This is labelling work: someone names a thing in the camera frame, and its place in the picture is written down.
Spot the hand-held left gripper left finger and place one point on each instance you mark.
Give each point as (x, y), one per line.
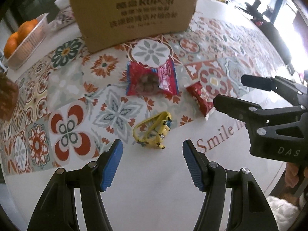
(112, 166)

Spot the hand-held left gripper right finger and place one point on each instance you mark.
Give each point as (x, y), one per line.
(192, 166)

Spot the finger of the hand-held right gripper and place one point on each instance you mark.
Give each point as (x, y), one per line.
(235, 107)
(259, 81)

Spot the brown cardboard box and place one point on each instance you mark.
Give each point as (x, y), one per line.
(134, 12)

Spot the floral soft tissue pack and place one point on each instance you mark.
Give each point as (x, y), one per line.
(63, 18)

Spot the person's right hand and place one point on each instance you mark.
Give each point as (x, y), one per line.
(291, 175)

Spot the reddish foil snack packet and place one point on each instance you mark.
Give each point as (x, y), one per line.
(202, 98)

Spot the dark grey dining chair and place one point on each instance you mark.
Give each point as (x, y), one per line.
(279, 41)

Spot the white fluffy cloth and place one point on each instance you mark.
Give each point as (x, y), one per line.
(284, 211)

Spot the red blue snack packet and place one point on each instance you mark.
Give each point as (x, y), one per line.
(149, 79)

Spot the glass vase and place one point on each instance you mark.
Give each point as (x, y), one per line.
(7, 96)

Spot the white plastic fruit basket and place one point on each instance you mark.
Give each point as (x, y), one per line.
(26, 48)

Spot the orange fruit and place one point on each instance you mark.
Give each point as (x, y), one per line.
(27, 28)
(12, 44)

